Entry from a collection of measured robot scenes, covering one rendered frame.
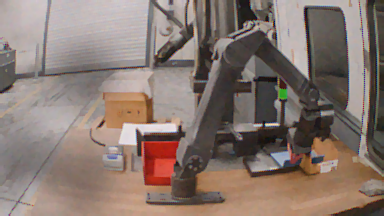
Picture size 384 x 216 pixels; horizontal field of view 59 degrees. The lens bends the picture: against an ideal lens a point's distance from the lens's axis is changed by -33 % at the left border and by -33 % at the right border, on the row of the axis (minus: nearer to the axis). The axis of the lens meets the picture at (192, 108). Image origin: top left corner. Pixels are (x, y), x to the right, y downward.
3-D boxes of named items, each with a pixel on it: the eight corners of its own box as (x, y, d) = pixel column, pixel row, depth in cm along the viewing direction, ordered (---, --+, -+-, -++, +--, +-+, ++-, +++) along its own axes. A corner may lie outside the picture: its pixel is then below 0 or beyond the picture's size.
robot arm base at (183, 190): (142, 168, 116) (142, 177, 109) (223, 167, 118) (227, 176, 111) (145, 194, 117) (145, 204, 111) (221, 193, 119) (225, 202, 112)
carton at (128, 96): (111, 115, 544) (110, 72, 533) (160, 116, 541) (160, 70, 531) (99, 129, 479) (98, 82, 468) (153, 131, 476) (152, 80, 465)
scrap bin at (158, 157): (144, 185, 125) (142, 166, 123) (143, 158, 149) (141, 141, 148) (188, 186, 126) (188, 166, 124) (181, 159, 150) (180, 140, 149)
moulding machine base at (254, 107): (211, 70, 1005) (210, 27, 985) (257, 72, 1008) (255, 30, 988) (249, 148, 467) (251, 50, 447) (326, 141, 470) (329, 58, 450)
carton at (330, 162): (307, 178, 126) (310, 155, 124) (289, 156, 150) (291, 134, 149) (336, 172, 127) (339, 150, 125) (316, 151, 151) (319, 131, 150)
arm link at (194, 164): (195, 145, 117) (171, 146, 116) (203, 156, 109) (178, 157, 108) (194, 169, 119) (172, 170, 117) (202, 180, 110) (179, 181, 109)
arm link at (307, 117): (311, 120, 124) (316, 102, 119) (317, 133, 119) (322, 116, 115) (294, 122, 122) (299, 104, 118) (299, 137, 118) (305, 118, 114)
